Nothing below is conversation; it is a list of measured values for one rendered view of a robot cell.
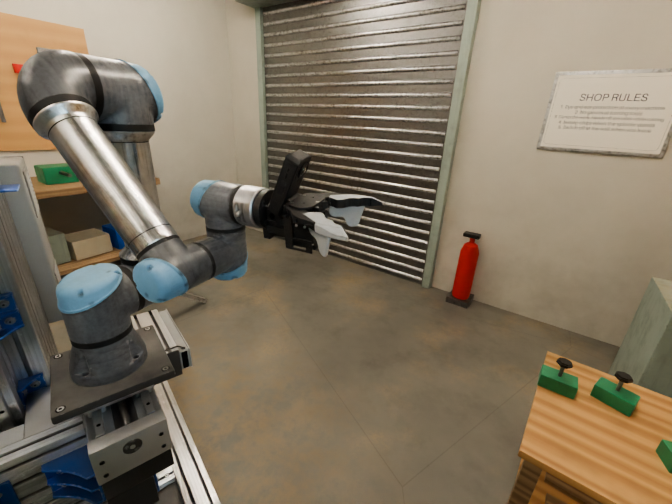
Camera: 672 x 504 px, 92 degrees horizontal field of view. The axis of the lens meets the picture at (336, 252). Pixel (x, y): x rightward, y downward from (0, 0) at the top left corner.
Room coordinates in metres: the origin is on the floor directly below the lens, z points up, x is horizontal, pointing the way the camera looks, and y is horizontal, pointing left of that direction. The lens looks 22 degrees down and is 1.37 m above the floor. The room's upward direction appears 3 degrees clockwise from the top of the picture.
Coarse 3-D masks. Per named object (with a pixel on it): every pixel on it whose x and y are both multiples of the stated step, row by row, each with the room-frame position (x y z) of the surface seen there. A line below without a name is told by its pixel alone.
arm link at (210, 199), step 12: (204, 180) 0.63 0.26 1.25; (192, 192) 0.61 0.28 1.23; (204, 192) 0.59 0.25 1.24; (216, 192) 0.59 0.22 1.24; (228, 192) 0.58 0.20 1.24; (192, 204) 0.60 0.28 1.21; (204, 204) 0.59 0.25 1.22; (216, 204) 0.58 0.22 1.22; (228, 204) 0.57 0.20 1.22; (204, 216) 0.60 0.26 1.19; (216, 216) 0.58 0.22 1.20; (228, 216) 0.57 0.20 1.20; (216, 228) 0.58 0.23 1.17; (228, 228) 0.58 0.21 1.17
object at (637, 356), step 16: (656, 288) 1.41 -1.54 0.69; (640, 304) 1.50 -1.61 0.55; (656, 304) 1.33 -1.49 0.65; (640, 320) 1.42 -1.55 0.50; (656, 320) 1.26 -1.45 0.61; (640, 336) 1.34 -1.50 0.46; (656, 336) 1.19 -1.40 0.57; (624, 352) 1.43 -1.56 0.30; (640, 352) 1.26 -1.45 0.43; (656, 352) 1.15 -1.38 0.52; (624, 368) 1.34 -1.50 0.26; (640, 368) 1.19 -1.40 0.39; (656, 368) 1.13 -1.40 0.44; (640, 384) 1.15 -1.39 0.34; (656, 384) 1.12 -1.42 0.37
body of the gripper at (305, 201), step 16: (272, 192) 0.58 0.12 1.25; (256, 208) 0.54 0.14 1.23; (288, 208) 0.51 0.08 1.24; (304, 208) 0.50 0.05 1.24; (320, 208) 0.53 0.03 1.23; (256, 224) 0.55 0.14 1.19; (272, 224) 0.56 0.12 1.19; (288, 224) 0.52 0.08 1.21; (288, 240) 0.52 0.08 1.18; (304, 240) 0.51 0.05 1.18
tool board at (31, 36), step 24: (0, 24) 2.61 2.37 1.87; (24, 24) 2.72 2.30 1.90; (48, 24) 2.84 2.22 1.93; (0, 48) 2.58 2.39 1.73; (24, 48) 2.69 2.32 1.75; (48, 48) 2.81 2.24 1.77; (72, 48) 2.93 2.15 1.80; (0, 72) 2.55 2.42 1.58; (0, 96) 2.52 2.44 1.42; (0, 120) 2.48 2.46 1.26; (24, 120) 2.59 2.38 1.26; (0, 144) 2.45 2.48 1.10; (24, 144) 2.56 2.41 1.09; (48, 144) 2.68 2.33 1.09
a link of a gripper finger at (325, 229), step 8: (312, 216) 0.48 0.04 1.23; (320, 216) 0.48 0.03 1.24; (320, 224) 0.45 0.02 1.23; (328, 224) 0.45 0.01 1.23; (336, 224) 0.45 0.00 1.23; (312, 232) 0.49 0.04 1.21; (320, 232) 0.45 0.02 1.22; (328, 232) 0.44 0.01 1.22; (336, 232) 0.43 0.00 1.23; (344, 232) 0.43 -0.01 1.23; (320, 240) 0.46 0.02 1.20; (328, 240) 0.45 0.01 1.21; (344, 240) 0.43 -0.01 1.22; (320, 248) 0.47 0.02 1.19; (328, 248) 0.45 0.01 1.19
